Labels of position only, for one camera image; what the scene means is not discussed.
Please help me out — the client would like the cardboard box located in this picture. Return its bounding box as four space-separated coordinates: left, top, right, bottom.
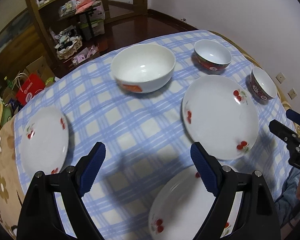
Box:
2 84 18 101
22 56 55 85

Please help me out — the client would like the wicker basket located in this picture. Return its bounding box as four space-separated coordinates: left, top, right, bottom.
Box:
55 34 83 60

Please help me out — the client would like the white cherry-print plate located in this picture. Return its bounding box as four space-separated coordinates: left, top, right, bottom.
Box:
19 106 70 178
182 75 259 161
148 165 243 240

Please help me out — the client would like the red paper bag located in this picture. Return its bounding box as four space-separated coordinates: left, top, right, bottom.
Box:
15 73 46 107

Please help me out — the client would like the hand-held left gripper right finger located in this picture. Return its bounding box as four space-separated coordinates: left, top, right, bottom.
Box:
190 142 282 240

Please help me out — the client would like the pink plastic bag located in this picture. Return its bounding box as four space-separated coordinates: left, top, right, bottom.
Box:
72 45 99 64

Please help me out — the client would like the large white bowl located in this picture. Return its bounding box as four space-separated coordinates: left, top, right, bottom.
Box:
111 43 176 94

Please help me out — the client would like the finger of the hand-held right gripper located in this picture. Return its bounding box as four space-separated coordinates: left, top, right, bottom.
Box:
269 119 300 150
286 109 300 130

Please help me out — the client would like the red patterned bowl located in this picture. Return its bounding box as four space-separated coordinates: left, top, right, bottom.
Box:
193 39 232 72

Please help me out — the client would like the pink paper stack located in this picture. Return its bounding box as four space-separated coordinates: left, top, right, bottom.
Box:
74 0 101 14

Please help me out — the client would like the person's blue-grey clothing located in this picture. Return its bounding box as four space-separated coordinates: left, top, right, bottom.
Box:
275 166 300 230

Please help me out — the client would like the small red floral bowl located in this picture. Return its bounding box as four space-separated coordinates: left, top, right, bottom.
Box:
249 66 278 101

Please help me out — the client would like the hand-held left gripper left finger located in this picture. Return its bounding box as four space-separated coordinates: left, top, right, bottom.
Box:
16 142 107 240

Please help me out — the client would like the wooden cabinet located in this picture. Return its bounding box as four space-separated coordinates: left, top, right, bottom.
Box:
0 0 110 80

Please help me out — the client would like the blue plaid blanket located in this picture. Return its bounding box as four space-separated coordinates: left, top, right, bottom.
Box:
14 29 298 240

